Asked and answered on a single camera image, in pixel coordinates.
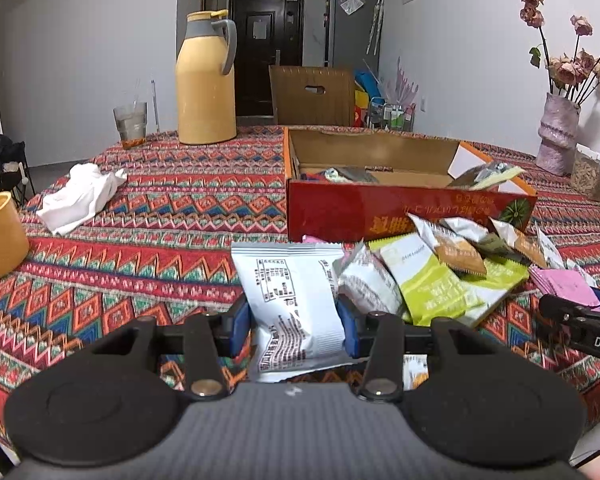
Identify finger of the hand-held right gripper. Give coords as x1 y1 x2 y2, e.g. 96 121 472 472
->
537 289 600 333

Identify small white snack packet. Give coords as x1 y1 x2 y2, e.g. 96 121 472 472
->
442 216 492 244
536 225 567 271

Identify glass cup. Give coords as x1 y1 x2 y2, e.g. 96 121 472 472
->
112 102 148 150

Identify white crumpled cloth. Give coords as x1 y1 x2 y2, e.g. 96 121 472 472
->
36 161 128 236

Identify green white snack packet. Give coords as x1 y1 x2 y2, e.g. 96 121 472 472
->
455 255 531 328
379 232 486 327

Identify clear jar with seeds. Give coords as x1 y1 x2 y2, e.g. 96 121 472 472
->
570 143 600 203

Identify blue rolled mat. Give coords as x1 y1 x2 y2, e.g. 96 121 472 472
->
355 71 382 100

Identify yellow cup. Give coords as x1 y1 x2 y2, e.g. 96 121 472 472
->
0 191 31 282

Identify dried pink flowers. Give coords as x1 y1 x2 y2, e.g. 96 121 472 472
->
517 0 600 106

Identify red cardboard box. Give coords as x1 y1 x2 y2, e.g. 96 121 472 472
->
282 126 538 243

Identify pink feather decoration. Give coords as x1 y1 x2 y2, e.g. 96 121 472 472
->
380 57 422 106

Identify pink textured vase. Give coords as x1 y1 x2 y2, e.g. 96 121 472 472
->
535 92 581 177

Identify yellow green snack packet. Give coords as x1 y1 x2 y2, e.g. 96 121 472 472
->
472 165 527 192

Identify white snack packet black print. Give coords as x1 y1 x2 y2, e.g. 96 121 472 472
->
230 241 358 383

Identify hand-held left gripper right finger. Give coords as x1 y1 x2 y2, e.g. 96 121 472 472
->
336 294 488 403

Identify black folding chair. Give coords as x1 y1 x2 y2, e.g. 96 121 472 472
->
0 133 37 207

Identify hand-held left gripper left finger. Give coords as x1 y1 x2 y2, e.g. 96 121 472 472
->
92 296 252 402

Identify yellow thermos jug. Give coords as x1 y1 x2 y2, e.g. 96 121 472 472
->
175 9 238 146

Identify wooden chair back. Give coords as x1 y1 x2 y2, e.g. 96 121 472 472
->
269 65 357 128

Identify dark entrance door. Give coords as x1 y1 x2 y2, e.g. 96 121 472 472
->
228 0 305 118

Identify wire trolley rack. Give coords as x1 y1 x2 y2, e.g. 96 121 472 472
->
366 97 417 132

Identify dark grey snack packet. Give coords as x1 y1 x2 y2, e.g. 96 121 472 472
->
447 162 501 190

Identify grey refrigerator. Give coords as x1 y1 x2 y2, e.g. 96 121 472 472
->
325 0 383 68

